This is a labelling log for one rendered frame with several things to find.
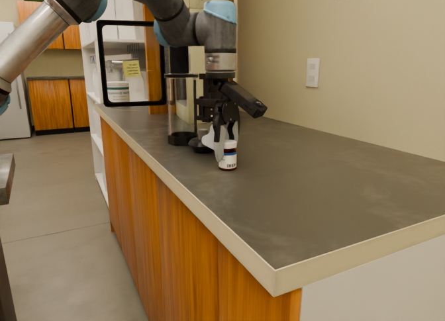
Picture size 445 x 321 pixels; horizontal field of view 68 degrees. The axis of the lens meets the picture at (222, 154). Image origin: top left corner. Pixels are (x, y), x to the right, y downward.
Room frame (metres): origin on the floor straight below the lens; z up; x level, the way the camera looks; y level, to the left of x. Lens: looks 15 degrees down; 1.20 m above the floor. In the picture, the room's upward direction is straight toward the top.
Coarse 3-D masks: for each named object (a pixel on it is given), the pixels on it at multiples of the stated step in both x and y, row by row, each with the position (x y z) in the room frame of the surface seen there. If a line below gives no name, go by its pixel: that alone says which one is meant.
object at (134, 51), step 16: (112, 32) 1.63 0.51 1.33; (128, 32) 1.65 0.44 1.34; (144, 32) 1.68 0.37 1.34; (112, 48) 1.63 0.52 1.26; (128, 48) 1.65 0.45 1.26; (144, 48) 1.67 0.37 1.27; (128, 64) 1.65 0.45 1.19; (144, 64) 1.67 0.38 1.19; (112, 80) 1.63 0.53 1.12; (128, 80) 1.65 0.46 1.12; (144, 80) 1.67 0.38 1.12; (160, 80) 1.69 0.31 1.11; (112, 96) 1.63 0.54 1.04; (128, 96) 1.65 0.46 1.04; (144, 96) 1.67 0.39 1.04; (160, 96) 1.69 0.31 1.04
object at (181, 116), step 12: (168, 84) 1.06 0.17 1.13; (180, 84) 1.04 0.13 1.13; (192, 84) 1.05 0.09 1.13; (168, 96) 1.06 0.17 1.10; (180, 96) 1.04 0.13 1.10; (192, 96) 1.05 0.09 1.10; (168, 108) 1.06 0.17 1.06; (180, 108) 1.04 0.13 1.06; (192, 108) 1.05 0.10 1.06; (180, 120) 1.04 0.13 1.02; (192, 120) 1.05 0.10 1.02; (180, 132) 1.04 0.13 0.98; (192, 132) 1.05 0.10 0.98
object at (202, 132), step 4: (204, 128) 0.99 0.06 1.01; (200, 132) 0.97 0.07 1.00; (204, 132) 0.96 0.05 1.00; (200, 136) 0.97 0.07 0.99; (192, 140) 0.96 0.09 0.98; (196, 140) 0.96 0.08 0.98; (200, 140) 0.96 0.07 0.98; (192, 144) 0.95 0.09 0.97; (196, 144) 0.94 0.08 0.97; (200, 144) 0.94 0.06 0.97; (192, 148) 0.96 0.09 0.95; (196, 148) 0.94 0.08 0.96; (200, 148) 0.94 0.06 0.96; (204, 148) 0.94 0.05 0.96; (208, 148) 0.94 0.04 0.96; (196, 152) 0.95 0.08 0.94; (200, 152) 0.94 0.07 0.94; (204, 152) 0.94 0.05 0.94; (208, 152) 0.95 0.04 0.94
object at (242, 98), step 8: (224, 88) 0.78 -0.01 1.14; (232, 88) 0.77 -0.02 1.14; (240, 88) 0.79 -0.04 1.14; (232, 96) 0.77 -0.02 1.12; (240, 96) 0.76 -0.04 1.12; (248, 96) 0.77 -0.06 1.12; (240, 104) 0.76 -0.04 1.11; (248, 104) 0.75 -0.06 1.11; (256, 104) 0.75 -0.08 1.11; (248, 112) 0.75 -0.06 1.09; (256, 112) 0.74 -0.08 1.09; (264, 112) 0.76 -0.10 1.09
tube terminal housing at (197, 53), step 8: (192, 0) 1.44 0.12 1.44; (200, 0) 1.45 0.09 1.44; (208, 0) 1.47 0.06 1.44; (192, 8) 1.44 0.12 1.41; (200, 8) 1.45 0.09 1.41; (192, 48) 1.44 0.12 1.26; (200, 48) 1.45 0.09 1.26; (192, 56) 1.44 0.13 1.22; (200, 56) 1.45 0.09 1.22; (192, 64) 1.44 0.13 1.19; (200, 64) 1.45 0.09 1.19; (192, 72) 1.44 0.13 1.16; (200, 72) 1.45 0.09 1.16; (200, 80) 1.45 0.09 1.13; (200, 88) 1.45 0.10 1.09; (200, 96) 1.45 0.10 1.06; (200, 120) 1.45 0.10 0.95
